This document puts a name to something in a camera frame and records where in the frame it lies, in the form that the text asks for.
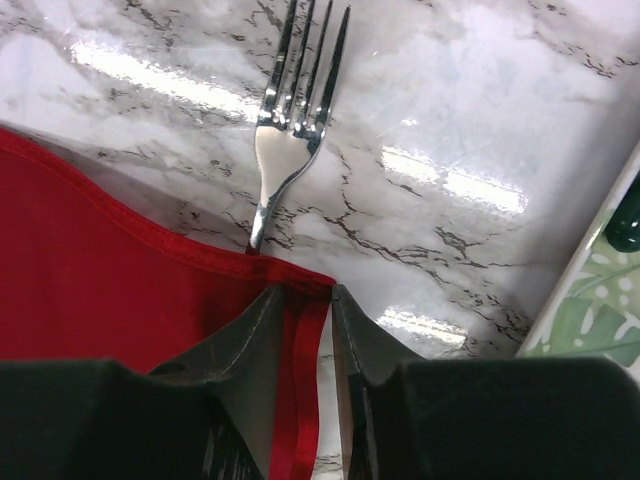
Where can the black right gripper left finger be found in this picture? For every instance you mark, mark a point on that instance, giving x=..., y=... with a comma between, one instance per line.
x=208, y=413

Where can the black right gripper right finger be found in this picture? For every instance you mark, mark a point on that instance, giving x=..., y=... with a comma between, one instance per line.
x=405, y=417

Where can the red cloth napkin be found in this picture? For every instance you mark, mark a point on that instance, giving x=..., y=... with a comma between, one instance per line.
x=84, y=276

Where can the floral serving tray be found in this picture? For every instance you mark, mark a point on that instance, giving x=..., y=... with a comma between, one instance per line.
x=594, y=308

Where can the silver fork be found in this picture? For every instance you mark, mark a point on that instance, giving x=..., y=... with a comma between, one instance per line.
x=294, y=116

